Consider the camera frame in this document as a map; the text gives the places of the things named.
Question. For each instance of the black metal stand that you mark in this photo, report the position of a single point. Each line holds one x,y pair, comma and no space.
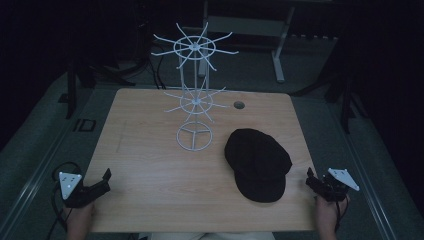
343,96
86,73

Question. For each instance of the person's left hand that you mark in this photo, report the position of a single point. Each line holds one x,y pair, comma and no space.
80,221

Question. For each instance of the white metal desk frame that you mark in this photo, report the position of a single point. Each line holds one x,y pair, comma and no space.
280,36

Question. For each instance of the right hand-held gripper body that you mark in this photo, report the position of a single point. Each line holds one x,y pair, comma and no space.
336,186

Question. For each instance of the black floor bracket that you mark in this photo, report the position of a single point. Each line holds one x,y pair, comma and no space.
85,125

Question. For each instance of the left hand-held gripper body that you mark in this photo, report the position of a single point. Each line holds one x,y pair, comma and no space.
77,193

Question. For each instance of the person's right hand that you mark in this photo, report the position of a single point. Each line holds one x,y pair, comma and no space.
328,215

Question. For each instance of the person's light clothing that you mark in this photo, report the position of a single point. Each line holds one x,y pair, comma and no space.
206,236

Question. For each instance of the black cap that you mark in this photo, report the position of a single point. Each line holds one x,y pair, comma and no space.
258,166

